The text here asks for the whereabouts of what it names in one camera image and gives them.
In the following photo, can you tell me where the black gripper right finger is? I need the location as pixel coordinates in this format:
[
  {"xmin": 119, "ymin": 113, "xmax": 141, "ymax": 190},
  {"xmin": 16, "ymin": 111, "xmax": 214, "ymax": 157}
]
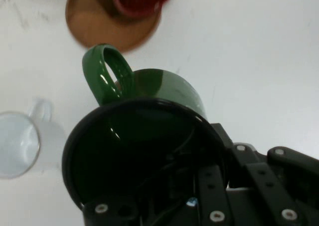
[{"xmin": 211, "ymin": 122, "xmax": 319, "ymax": 226}]

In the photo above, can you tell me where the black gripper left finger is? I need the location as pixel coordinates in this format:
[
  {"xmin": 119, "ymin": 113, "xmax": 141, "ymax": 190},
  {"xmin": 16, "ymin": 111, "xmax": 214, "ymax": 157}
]
[{"xmin": 83, "ymin": 165, "xmax": 234, "ymax": 226}]

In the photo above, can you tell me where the green enamel mug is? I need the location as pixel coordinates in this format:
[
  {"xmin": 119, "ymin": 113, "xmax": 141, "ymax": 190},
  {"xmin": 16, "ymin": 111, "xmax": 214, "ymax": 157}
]
[{"xmin": 61, "ymin": 43, "xmax": 229, "ymax": 212}]

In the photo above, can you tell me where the white enamel mug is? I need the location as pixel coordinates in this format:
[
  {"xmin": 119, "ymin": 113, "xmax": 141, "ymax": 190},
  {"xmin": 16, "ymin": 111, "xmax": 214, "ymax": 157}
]
[{"xmin": 0, "ymin": 98, "xmax": 67, "ymax": 180}]

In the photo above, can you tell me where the brown wooden mug tree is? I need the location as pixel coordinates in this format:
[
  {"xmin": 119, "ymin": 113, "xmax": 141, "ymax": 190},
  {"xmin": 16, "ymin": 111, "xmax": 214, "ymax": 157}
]
[{"xmin": 65, "ymin": 0, "xmax": 162, "ymax": 54}]

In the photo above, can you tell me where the red mug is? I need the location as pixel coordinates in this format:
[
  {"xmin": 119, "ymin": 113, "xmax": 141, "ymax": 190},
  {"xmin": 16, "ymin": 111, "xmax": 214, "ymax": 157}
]
[{"xmin": 111, "ymin": 0, "xmax": 180, "ymax": 19}]

